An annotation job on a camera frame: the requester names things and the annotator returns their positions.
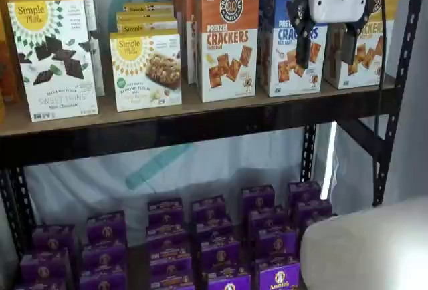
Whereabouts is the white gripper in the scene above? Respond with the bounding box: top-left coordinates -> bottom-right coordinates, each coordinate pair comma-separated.
289,0 -> 372,70

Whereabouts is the thin black cable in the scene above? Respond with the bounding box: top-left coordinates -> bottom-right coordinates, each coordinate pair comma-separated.
371,0 -> 389,204

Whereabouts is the dark orange snack box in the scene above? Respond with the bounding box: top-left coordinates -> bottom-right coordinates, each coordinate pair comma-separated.
0,0 -> 25,104

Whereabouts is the purple Annie's macaroni box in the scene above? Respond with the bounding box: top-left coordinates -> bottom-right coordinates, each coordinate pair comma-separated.
256,228 -> 299,261
82,243 -> 128,273
20,249 -> 74,281
296,199 -> 334,224
86,210 -> 127,247
207,269 -> 251,290
249,206 -> 288,234
147,198 -> 185,226
191,195 -> 227,224
288,181 -> 322,207
199,241 -> 242,273
146,223 -> 189,254
195,218 -> 234,247
13,278 -> 68,290
149,251 -> 193,279
255,258 -> 301,290
150,275 -> 194,290
240,185 -> 276,216
32,225 -> 77,254
79,268 -> 128,290

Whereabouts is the wooden shelf board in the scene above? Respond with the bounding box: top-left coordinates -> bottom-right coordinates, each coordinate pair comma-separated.
0,74 -> 398,137

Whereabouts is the yellow Pretzelized crackers box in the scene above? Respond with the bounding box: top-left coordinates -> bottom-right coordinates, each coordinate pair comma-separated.
322,0 -> 402,90

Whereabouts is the black metal shelf rack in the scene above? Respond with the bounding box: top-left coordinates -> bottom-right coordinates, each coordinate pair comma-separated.
0,0 -> 428,264

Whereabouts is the white backdrop sheet teal logo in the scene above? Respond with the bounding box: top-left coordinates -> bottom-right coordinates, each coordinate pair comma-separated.
19,0 -> 338,237

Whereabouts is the Simple Mills almond bars box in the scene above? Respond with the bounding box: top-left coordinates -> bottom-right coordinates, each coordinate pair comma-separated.
122,1 -> 175,14
116,19 -> 179,35
116,11 -> 178,23
109,31 -> 183,113

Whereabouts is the blue Pretzelized crackers box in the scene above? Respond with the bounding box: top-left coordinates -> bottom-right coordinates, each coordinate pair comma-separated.
259,0 -> 329,98

